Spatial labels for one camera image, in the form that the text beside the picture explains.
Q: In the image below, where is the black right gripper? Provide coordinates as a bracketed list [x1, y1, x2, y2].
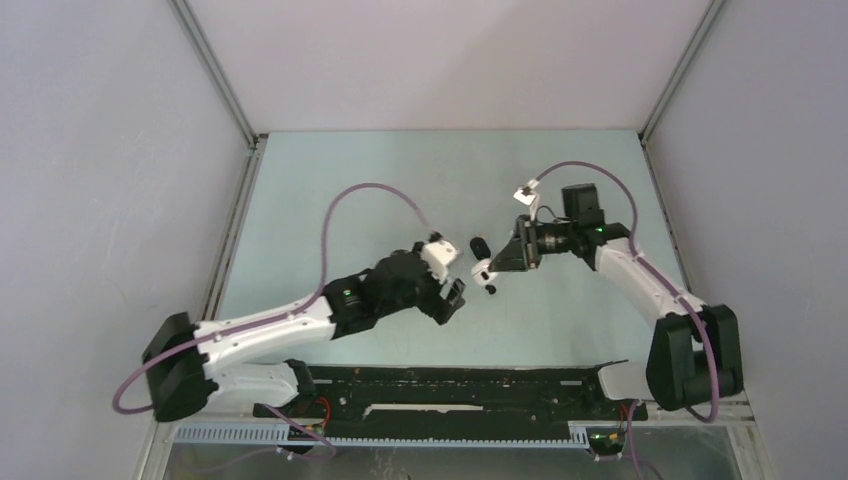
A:
[489, 215, 578, 273]

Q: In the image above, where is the white earbud charging case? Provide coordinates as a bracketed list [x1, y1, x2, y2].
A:
[471, 258, 498, 287]

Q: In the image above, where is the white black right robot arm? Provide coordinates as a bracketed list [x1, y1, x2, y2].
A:
[472, 181, 744, 418]

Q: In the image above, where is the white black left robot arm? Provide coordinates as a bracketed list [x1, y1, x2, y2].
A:
[142, 239, 465, 423]

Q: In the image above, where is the black earbud charging case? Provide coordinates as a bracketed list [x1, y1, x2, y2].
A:
[469, 236, 492, 261]

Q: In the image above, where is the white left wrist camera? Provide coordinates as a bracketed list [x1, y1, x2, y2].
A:
[420, 240, 461, 283]

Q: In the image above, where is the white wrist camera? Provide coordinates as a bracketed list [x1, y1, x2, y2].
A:
[420, 240, 461, 283]
[513, 179, 539, 206]

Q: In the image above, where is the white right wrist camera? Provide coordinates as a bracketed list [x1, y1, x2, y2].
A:
[513, 179, 539, 206]

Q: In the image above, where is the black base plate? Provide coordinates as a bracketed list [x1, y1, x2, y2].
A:
[278, 362, 647, 440]

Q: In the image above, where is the white slotted cable duct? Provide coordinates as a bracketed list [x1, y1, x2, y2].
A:
[173, 422, 589, 450]

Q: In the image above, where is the aluminium corner post left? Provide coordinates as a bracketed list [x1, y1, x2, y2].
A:
[168, 0, 258, 149]

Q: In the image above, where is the aluminium corner post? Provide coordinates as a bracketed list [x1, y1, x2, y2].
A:
[639, 0, 728, 147]
[168, 0, 258, 149]

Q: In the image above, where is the aluminium corner post right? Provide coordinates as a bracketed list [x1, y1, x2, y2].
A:
[639, 0, 728, 147]

